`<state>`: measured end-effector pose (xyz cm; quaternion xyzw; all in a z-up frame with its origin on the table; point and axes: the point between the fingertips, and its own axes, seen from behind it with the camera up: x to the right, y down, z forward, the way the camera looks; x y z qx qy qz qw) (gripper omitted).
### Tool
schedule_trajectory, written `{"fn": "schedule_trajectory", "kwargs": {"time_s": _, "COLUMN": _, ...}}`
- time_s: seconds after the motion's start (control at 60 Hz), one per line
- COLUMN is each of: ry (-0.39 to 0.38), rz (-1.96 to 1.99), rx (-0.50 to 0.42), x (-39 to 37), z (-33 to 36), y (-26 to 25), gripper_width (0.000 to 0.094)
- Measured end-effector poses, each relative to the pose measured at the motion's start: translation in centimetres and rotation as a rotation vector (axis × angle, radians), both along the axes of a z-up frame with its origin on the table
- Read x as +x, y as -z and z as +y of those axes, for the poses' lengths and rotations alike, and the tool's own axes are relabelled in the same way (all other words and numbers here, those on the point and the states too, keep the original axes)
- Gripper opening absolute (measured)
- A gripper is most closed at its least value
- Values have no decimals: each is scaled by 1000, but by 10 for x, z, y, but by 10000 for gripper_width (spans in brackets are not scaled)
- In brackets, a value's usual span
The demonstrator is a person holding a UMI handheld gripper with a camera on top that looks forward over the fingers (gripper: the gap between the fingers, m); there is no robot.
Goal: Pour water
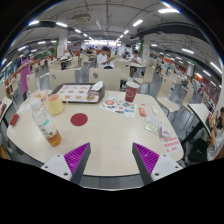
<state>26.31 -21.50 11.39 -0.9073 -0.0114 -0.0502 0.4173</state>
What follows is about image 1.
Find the white napkin on tray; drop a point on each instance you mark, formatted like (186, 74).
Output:
(97, 86)

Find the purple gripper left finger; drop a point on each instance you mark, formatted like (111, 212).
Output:
(71, 165)

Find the clear plastic card holder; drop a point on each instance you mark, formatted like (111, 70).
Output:
(153, 125)

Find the seated person in white shirt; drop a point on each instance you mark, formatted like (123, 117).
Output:
(103, 60)

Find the plastic bottle with amber drink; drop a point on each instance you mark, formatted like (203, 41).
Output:
(44, 122)

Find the beige chair at right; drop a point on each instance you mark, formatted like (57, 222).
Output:
(162, 97)

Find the dark food tray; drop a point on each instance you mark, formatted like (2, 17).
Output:
(79, 93)

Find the white table sign red text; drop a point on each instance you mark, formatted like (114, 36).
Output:
(172, 144)

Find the person in pink apron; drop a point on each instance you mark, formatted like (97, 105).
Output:
(23, 68)

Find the red round coaster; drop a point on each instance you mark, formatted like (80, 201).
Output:
(79, 119)

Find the seated person at right edge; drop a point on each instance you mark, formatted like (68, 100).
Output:
(204, 152)

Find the small red packet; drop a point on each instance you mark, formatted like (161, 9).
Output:
(142, 112)

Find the beige chair behind table left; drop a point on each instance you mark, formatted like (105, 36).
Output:
(58, 77)

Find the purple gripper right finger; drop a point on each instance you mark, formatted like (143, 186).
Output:
(153, 166)

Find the colourful paper flyer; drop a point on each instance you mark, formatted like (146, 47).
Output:
(118, 106)

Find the clear plastic bag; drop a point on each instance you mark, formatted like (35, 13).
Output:
(42, 94)

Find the beige chair behind table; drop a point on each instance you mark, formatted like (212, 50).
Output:
(58, 77)
(110, 77)

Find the yellow mug with pink lid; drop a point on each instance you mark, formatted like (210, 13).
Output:
(56, 104)

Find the beige chair behind table centre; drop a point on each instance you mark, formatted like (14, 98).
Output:
(110, 77)

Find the red paper cup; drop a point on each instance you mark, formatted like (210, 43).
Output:
(131, 90)

